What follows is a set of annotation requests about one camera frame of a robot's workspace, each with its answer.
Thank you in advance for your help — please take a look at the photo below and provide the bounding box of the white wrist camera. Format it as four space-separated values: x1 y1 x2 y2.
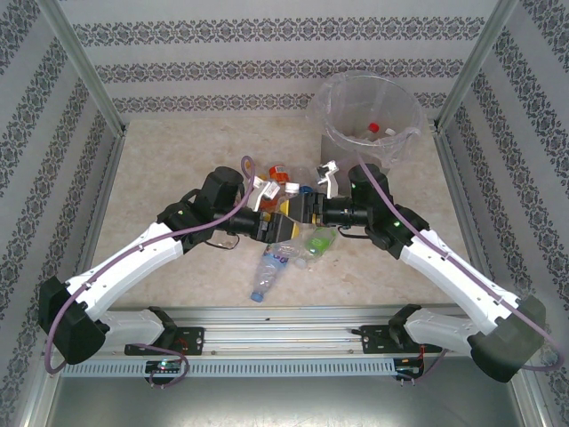
246 175 281 213
314 160 340 200

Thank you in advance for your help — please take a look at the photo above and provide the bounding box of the clear plastic bin liner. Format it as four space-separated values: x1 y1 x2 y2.
306 69 427 169

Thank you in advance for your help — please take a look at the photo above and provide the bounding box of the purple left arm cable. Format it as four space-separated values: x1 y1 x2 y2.
44 154 257 391

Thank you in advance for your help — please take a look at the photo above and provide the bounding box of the aluminium side rail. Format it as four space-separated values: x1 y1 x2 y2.
42 128 130 379
433 128 557 427

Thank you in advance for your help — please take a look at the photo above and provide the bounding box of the small circuit board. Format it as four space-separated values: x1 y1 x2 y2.
145 359 184 375
394 358 426 379

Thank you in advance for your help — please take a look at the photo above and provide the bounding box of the aluminium frame post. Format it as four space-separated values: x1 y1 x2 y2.
433 0 521 133
37 0 128 134

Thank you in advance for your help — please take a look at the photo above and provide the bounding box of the orange drink bottle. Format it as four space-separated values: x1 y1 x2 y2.
257 193 288 214

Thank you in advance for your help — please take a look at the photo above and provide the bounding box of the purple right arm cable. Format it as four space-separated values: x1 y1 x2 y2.
355 150 562 386

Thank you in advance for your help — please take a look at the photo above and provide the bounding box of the aluminium mounting rail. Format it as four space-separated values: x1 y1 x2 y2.
106 305 521 357

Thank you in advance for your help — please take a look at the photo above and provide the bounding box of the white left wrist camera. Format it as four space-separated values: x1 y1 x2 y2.
246 175 281 213

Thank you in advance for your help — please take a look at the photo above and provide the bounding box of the clear plastic bottle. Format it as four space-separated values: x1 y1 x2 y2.
291 246 322 271

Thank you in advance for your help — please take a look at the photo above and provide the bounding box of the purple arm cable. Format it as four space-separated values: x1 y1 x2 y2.
44 154 257 391
355 150 562 386

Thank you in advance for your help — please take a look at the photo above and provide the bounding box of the grey metal panel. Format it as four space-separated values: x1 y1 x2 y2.
44 376 534 427

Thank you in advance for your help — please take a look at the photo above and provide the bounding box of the clear bottle green label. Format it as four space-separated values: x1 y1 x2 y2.
305 225 338 260

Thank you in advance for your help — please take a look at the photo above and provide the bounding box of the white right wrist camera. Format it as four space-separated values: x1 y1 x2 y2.
314 160 340 200

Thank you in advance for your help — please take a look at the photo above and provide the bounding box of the grey slotted cable duct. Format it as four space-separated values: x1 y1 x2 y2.
57 358 397 379

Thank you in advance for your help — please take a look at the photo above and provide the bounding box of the clear bottle colourful label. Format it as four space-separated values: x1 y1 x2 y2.
249 242 297 304

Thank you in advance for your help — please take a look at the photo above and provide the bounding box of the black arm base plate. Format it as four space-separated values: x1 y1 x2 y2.
358 324 441 355
124 326 206 357

